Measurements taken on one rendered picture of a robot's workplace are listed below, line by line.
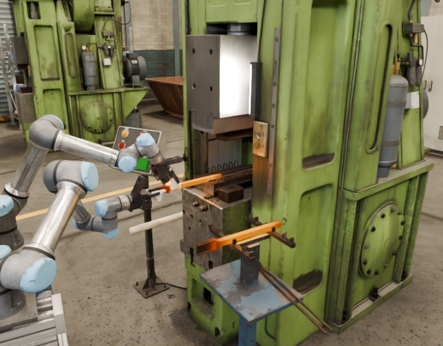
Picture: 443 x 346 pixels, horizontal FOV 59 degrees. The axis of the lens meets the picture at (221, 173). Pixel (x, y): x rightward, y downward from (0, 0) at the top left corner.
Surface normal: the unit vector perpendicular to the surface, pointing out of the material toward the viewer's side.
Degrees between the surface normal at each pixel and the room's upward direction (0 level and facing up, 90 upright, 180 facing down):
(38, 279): 94
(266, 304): 0
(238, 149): 90
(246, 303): 0
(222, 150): 90
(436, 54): 90
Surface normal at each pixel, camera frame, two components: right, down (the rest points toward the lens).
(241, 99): 0.62, 0.25
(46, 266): 0.94, 0.18
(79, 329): 0.00, -0.95
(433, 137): -0.73, 0.22
